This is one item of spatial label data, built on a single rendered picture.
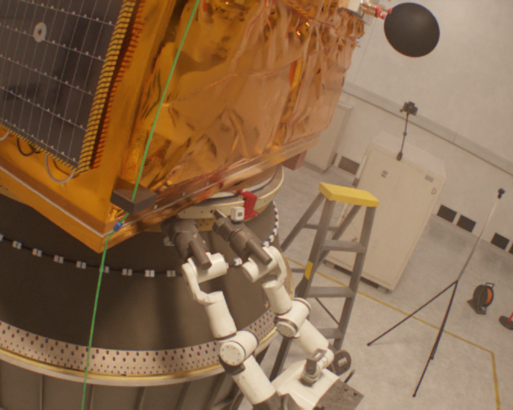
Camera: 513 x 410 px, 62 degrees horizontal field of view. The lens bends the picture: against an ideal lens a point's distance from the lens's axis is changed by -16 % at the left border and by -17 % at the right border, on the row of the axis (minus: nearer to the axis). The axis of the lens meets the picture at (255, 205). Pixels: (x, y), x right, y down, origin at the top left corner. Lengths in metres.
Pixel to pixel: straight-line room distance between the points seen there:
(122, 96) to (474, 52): 8.39
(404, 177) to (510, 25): 4.98
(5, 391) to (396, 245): 4.42
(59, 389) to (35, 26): 1.23
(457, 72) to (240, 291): 7.63
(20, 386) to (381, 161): 4.28
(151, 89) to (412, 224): 4.48
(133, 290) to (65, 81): 0.81
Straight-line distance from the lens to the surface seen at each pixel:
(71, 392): 1.81
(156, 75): 1.06
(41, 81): 1.20
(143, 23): 1.05
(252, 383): 1.49
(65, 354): 1.67
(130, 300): 1.67
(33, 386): 1.83
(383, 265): 5.50
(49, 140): 1.18
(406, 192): 5.23
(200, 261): 1.40
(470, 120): 9.15
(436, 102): 9.10
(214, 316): 1.46
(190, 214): 1.67
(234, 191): 1.82
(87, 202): 1.18
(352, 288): 3.33
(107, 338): 1.68
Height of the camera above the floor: 2.38
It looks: 21 degrees down
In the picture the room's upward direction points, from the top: 20 degrees clockwise
